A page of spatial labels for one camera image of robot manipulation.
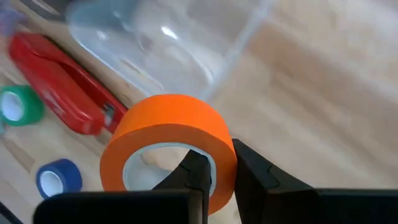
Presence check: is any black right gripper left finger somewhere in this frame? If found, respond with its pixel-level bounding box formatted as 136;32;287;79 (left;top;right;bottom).
33;149;212;224

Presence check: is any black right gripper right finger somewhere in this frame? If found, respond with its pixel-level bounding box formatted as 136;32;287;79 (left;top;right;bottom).
233;139;398;224

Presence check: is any dark blue tape roll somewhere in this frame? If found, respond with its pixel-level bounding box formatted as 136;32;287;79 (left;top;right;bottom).
35;158;83;200

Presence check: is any orange tape roll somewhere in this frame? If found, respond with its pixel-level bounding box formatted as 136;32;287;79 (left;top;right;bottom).
99;94;239;215

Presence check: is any green tape roll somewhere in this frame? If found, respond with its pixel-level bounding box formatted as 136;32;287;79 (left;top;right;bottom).
0;85;45;128

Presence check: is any red stapler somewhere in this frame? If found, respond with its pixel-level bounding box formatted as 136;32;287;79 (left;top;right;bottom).
8;32;129;136

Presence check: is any clear plastic bin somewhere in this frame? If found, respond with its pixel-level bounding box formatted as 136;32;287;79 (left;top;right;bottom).
65;0;276;100

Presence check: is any black table frame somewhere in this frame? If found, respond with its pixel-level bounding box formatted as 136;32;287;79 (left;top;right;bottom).
0;201;23;224

